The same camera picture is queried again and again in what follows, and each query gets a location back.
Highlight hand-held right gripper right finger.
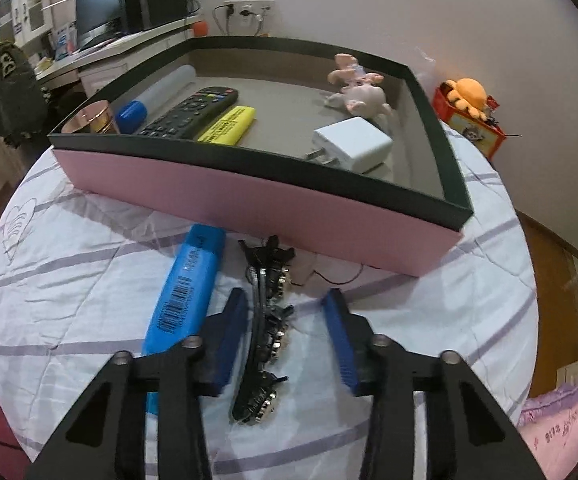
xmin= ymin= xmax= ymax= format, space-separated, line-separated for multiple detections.
xmin=319 ymin=288 xmax=547 ymax=480

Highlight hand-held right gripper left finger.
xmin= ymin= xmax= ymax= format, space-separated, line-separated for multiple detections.
xmin=24 ymin=287 xmax=250 ymax=480

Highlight black hair clips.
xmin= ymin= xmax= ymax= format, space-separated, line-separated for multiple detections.
xmin=231 ymin=235 xmax=297 ymax=426

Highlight blue highlighter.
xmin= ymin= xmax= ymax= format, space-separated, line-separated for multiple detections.
xmin=141 ymin=224 xmax=227 ymax=416

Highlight pink box with black rim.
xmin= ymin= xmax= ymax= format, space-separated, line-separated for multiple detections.
xmin=48 ymin=35 xmax=474 ymax=277

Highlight rose gold cosmetic jar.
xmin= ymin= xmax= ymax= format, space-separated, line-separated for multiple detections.
xmin=61 ymin=100 xmax=120 ymax=135

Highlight white charger plug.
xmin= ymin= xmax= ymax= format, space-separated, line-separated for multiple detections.
xmin=305 ymin=116 xmax=394 ymax=174

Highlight yellow highlighter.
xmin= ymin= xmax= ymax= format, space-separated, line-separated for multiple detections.
xmin=196 ymin=105 xmax=257 ymax=147

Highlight clear tube with blue cap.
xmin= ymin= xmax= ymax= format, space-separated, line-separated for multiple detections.
xmin=116 ymin=64 xmax=197 ymax=135

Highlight black remote control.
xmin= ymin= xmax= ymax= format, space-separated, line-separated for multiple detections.
xmin=136 ymin=86 xmax=240 ymax=140

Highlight pink pig plush toy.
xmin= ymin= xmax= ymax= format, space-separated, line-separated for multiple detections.
xmin=325 ymin=53 xmax=394 ymax=121

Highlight grey jacket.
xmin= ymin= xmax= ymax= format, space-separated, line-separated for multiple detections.
xmin=0 ymin=42 xmax=50 ymax=148

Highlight blue and white carton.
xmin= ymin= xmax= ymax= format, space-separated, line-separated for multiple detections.
xmin=51 ymin=22 xmax=77 ymax=61

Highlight white desk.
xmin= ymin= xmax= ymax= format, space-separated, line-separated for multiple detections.
xmin=36 ymin=15 xmax=194 ymax=101

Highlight white glass-door cabinet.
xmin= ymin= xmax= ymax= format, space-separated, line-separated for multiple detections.
xmin=0 ymin=0 xmax=52 ymax=46

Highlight pink bedding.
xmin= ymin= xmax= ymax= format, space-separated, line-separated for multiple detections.
xmin=516 ymin=385 xmax=578 ymax=480

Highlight red printed box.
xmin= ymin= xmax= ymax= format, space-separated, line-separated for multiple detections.
xmin=433 ymin=85 xmax=507 ymax=158

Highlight black computer monitor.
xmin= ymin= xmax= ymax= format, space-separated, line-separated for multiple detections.
xmin=75 ymin=0 xmax=130 ymax=51

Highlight orange octopus plush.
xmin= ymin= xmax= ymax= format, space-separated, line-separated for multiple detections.
xmin=441 ymin=77 xmax=490 ymax=121

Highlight clear plastic bag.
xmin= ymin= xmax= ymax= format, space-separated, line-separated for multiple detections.
xmin=414 ymin=47 xmax=440 ymax=86

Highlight white wall outlet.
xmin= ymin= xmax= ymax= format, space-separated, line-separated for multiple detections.
xmin=224 ymin=0 xmax=276 ymax=18

